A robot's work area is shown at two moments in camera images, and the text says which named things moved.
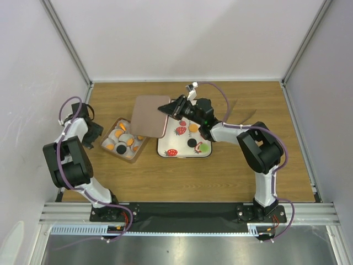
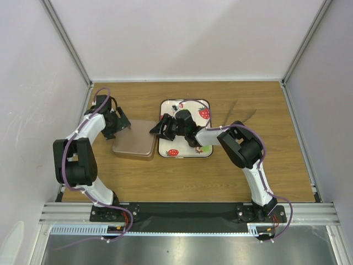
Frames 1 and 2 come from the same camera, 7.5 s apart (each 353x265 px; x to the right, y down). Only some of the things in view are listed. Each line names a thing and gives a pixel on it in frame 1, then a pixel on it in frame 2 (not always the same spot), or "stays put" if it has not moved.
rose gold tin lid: [147, 120] to [137, 141]
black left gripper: [97, 131] to [109, 133]
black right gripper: [175, 109] to [166, 120]
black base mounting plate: [188, 217] stays put
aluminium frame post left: [68, 40] stays put
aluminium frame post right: [317, 17] stays put
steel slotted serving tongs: [231, 110] stays put
